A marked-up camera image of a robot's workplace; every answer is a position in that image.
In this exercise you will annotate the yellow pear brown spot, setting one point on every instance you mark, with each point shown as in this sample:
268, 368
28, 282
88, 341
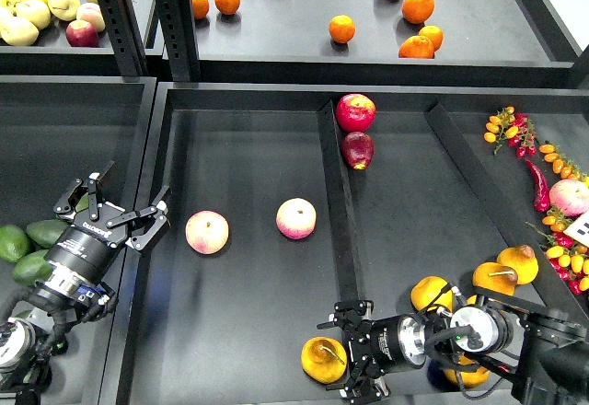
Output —
523, 260

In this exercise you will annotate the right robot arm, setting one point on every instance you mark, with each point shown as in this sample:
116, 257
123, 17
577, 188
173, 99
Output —
537, 350

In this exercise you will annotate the black shelf upright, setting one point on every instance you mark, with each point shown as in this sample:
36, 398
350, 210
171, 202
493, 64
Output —
124, 35
178, 28

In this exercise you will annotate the cherry tomato bunch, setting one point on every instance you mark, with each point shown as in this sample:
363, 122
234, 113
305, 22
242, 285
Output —
567, 256
511, 128

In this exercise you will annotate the red chili pepper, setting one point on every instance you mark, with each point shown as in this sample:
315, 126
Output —
541, 195

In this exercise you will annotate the pale yellow apple middle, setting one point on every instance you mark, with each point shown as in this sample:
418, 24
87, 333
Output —
35, 11

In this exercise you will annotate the black shelf upright right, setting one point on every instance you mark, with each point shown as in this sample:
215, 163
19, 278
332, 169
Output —
178, 28

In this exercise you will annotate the pale apple with stem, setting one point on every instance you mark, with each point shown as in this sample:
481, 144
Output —
65, 10

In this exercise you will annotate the pink apple right tray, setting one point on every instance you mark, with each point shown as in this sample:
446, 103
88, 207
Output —
570, 196

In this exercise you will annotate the cherry tomato bunch lower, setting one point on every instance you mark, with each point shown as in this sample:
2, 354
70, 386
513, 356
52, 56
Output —
567, 256

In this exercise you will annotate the black shelf upright left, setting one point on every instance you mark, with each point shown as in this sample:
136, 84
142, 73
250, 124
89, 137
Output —
124, 35

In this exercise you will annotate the orange far left shelf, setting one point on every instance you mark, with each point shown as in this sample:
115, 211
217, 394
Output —
200, 9

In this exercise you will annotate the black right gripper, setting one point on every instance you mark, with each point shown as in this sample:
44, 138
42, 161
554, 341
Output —
389, 345

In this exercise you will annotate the pink apple centre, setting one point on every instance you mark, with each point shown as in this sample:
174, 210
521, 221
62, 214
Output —
296, 218

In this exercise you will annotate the pink apple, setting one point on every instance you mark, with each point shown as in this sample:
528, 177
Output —
296, 218
207, 232

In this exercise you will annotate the pale yellow apple front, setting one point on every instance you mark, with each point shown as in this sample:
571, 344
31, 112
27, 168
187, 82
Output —
18, 31

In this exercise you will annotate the green avocado lower pile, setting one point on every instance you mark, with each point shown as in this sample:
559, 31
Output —
32, 268

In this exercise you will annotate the green avocado middle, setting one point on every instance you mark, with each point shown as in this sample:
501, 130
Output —
46, 232

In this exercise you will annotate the black middle divided tray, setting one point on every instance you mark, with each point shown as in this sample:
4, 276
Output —
228, 328

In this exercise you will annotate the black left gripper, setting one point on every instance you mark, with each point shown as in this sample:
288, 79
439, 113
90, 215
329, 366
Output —
90, 244

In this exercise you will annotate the peach coloured fruit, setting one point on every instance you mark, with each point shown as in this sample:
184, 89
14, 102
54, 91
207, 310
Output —
91, 13

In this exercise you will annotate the red apple on shelf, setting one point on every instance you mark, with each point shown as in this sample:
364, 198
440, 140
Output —
81, 33

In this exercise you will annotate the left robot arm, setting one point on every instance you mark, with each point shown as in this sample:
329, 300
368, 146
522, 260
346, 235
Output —
70, 289

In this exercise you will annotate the dark red apple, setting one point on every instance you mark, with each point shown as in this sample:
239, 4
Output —
357, 149

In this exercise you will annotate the black upper left shelf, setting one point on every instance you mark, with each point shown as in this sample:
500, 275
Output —
52, 54

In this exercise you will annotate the pink apple left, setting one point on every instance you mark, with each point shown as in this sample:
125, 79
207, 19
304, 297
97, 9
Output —
207, 232

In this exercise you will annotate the black left tray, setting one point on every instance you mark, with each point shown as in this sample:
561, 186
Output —
55, 129

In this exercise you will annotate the green avocado far left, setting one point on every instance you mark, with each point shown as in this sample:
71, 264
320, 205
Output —
15, 243

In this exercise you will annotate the cherry tomato bunch top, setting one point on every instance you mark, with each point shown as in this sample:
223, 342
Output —
511, 128

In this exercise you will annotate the pale yellow apple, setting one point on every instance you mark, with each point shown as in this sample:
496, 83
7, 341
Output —
18, 31
35, 11

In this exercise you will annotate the bright red apple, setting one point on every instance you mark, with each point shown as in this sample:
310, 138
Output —
355, 113

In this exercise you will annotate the white label card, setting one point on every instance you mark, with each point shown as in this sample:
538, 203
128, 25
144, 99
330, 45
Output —
579, 229

